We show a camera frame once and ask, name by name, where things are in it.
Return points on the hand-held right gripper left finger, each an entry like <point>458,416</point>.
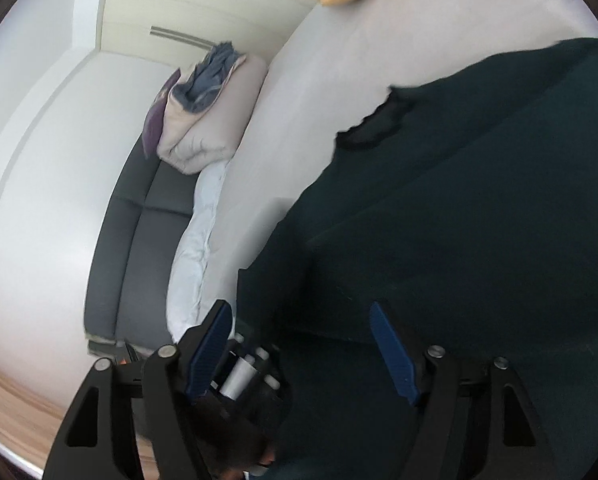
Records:
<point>208,352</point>

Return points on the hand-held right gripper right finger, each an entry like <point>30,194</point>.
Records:
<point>393,352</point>

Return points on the dark green knit sweater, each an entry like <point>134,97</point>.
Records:
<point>454,210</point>

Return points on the white duvet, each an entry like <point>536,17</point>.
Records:
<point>199,255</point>

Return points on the dark grey upholstered headboard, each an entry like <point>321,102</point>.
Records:
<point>139,240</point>

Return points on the folded beige quilt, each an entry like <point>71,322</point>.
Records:
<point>214,130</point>

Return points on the purple pillow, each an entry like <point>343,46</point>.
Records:
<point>154,122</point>

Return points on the blue-grey cloth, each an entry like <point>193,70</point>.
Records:
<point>211,77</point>

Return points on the white bed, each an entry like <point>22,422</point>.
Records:
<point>329,85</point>

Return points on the cream wardrobe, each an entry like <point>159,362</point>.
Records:
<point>204,10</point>

